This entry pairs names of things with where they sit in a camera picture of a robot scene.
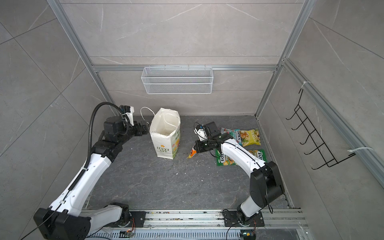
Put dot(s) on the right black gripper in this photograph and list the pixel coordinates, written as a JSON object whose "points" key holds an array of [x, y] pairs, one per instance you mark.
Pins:
{"points": [[199, 148]]}

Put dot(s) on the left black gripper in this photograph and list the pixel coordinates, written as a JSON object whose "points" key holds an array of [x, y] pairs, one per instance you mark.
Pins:
{"points": [[138, 132]]}

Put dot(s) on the orange snack pack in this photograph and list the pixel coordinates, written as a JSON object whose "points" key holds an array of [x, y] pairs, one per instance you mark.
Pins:
{"points": [[192, 152]]}

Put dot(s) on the white floral paper bag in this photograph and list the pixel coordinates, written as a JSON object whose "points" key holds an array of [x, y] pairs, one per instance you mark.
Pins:
{"points": [[165, 132]]}

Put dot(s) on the green yellow candy bag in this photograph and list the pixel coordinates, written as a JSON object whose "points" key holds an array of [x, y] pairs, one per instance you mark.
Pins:
{"points": [[223, 160]]}

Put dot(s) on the teal red snack bag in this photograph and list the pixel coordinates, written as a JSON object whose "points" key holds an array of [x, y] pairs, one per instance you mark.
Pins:
{"points": [[236, 134]]}

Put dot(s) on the yellow green snack bag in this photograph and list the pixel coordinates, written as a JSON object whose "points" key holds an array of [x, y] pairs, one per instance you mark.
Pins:
{"points": [[250, 137]]}

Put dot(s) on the green snack pack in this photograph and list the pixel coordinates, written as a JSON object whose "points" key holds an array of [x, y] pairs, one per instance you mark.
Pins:
{"points": [[260, 154]]}

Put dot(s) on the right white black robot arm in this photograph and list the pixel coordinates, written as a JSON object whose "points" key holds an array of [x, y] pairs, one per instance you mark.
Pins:
{"points": [[266, 184]]}

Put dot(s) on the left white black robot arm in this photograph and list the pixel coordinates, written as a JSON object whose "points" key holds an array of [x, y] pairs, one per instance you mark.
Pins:
{"points": [[64, 219]]}

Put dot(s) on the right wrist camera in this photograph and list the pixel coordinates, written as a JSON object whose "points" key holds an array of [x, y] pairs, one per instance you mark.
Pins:
{"points": [[200, 132]]}

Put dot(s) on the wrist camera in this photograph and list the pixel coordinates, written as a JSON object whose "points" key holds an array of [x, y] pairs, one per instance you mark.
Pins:
{"points": [[127, 114], [200, 132]]}

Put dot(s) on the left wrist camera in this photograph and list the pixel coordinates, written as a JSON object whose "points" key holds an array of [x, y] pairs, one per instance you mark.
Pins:
{"points": [[127, 114]]}

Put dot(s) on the white wire mesh basket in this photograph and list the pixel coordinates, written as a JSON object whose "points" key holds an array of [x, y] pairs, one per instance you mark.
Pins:
{"points": [[178, 80]]}

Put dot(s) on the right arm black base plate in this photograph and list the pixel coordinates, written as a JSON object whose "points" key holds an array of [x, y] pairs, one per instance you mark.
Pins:
{"points": [[236, 219]]}

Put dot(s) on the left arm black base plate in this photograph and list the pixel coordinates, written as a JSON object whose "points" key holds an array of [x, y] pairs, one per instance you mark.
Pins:
{"points": [[135, 219]]}

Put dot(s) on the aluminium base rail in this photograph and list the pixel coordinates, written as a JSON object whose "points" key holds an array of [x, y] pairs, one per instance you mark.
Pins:
{"points": [[201, 219]]}

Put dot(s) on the black wire hook rack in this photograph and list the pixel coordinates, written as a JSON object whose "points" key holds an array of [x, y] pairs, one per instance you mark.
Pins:
{"points": [[314, 136]]}

